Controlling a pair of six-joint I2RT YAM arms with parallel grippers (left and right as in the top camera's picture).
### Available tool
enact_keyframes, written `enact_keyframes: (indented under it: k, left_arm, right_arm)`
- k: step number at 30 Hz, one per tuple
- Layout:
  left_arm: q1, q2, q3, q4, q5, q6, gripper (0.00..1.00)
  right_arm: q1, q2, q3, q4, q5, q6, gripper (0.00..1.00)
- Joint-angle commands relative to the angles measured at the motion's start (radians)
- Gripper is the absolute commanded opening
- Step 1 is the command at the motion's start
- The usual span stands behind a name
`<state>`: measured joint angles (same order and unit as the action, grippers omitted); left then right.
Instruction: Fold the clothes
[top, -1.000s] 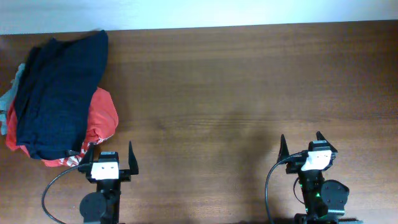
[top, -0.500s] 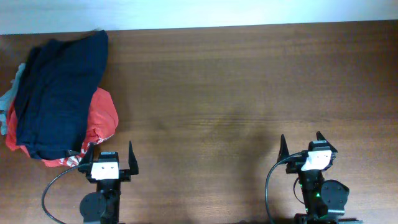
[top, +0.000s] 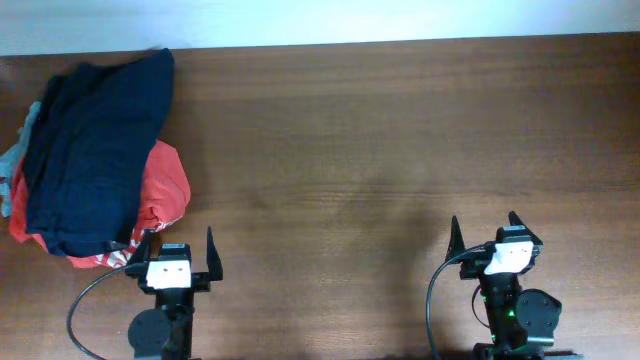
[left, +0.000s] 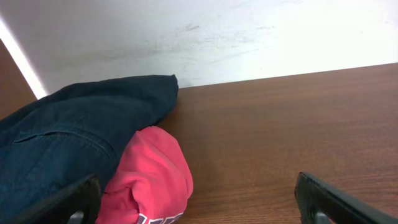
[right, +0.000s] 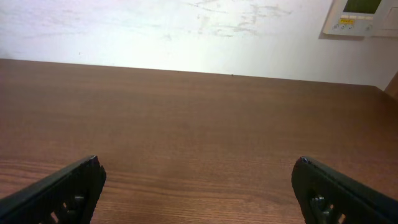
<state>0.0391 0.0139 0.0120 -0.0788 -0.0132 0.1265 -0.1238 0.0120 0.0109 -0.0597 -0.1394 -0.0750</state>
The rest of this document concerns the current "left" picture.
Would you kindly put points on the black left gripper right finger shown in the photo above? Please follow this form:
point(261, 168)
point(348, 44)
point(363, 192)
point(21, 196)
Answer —
point(320, 202)

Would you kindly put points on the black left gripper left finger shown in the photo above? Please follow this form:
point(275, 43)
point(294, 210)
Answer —
point(76, 203)

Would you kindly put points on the red printed t-shirt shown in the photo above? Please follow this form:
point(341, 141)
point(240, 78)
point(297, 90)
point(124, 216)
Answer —
point(152, 183)

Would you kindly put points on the navy blue shorts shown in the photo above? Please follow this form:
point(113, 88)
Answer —
point(77, 131)

